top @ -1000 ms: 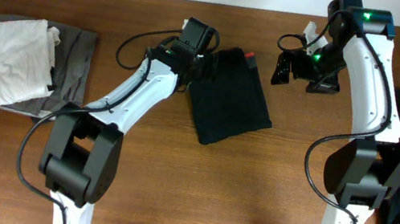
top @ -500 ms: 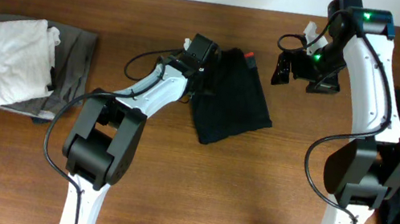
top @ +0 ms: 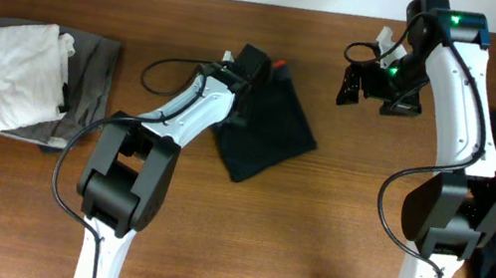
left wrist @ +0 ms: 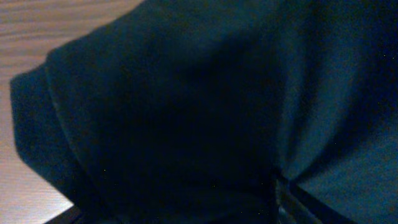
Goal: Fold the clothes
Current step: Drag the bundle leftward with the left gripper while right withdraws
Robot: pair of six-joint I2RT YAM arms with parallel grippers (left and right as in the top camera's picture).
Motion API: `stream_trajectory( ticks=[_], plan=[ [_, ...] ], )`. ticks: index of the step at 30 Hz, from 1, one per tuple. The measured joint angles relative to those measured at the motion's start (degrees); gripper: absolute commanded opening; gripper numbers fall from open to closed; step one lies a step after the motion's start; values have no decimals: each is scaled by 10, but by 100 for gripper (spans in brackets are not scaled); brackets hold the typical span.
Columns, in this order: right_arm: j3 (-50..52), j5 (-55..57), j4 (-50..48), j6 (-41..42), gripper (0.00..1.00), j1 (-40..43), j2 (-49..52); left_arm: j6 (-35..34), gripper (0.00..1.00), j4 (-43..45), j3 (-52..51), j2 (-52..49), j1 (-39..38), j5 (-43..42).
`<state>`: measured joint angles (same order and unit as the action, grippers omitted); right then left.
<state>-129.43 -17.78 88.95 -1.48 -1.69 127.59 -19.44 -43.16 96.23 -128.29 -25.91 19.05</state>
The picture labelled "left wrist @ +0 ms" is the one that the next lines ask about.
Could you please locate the black leggings with pink waistband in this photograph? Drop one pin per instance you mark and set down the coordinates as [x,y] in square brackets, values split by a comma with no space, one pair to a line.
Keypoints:
[183,111]

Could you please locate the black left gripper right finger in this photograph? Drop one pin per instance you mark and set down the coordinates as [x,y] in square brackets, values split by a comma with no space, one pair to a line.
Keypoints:
[296,206]

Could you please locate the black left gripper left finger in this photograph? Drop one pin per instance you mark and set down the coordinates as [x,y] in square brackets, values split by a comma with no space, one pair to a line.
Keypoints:
[71,216]

